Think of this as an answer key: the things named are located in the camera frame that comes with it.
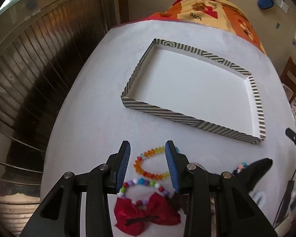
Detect white wall switch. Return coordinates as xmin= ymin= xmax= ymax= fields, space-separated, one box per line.
xmin=276 ymin=0 xmax=290 ymax=13

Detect rainbow clear bead bracelet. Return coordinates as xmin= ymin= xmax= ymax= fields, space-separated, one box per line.
xmin=134 ymin=146 xmax=175 ymax=179

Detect wooden chair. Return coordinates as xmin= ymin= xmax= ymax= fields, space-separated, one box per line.
xmin=281 ymin=56 xmax=296 ymax=104

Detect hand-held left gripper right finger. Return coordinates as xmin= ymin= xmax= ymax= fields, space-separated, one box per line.
xmin=165 ymin=140 xmax=278 ymax=237

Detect red bow hair clip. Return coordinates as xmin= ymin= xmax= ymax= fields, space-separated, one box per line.
xmin=113 ymin=193 xmax=182 ymax=235

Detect wooden slatted door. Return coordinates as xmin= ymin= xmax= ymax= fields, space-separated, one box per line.
xmin=0 ymin=0 xmax=119 ymax=230

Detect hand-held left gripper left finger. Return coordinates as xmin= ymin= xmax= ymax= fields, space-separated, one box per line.
xmin=20 ymin=140 xmax=131 ymax=237

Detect striped shallow cardboard box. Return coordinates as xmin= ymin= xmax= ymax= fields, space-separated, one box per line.
xmin=121 ymin=38 xmax=266 ymax=145

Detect white fluffy headband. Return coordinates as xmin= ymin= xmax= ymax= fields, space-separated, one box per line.
xmin=251 ymin=190 xmax=268 ymax=206

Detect flower bead bracelet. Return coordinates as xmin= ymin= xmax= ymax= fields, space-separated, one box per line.
xmin=233 ymin=162 xmax=248 ymax=176

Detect orange printed blanket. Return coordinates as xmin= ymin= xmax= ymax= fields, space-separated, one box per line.
xmin=144 ymin=0 xmax=267 ymax=55

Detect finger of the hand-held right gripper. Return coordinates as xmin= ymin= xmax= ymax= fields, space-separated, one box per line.
xmin=285 ymin=128 xmax=296 ymax=154

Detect multicolour round bead bracelet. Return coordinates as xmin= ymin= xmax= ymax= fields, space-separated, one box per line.
xmin=118 ymin=178 xmax=175 ymax=206

